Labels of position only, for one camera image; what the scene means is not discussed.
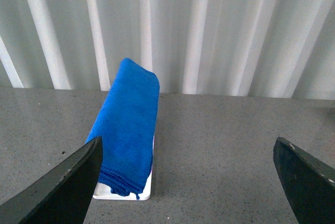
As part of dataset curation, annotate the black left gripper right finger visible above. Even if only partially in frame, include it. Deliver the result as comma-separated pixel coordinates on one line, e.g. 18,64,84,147
273,137,334,223

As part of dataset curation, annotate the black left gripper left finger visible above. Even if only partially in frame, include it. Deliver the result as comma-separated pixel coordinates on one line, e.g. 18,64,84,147
1,137,103,223

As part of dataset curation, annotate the blue microfiber cloth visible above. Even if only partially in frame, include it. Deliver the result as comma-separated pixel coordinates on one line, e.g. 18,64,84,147
86,58,160,196

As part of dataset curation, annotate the white rectangular tray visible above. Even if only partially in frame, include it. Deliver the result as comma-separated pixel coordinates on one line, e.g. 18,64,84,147
93,135,154,200

